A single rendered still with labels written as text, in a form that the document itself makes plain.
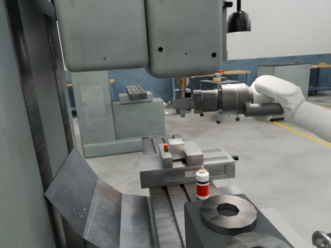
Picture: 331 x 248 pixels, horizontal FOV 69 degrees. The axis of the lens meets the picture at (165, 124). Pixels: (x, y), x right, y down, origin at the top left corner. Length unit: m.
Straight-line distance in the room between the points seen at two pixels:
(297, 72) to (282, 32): 3.38
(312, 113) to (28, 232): 0.68
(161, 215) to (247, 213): 0.38
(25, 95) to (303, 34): 8.70
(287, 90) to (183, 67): 0.27
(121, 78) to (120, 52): 6.63
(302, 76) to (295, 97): 4.79
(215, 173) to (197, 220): 0.51
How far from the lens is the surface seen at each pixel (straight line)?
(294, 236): 1.06
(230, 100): 0.68
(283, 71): 5.19
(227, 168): 0.92
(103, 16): 0.58
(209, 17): 0.63
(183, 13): 0.61
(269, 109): 0.69
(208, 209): 0.43
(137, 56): 0.57
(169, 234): 0.69
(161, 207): 0.79
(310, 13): 9.15
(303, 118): 0.68
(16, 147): 0.54
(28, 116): 0.59
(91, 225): 0.74
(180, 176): 0.89
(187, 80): 0.69
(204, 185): 0.79
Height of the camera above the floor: 1.36
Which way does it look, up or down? 15 degrees down
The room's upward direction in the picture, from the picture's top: 4 degrees counter-clockwise
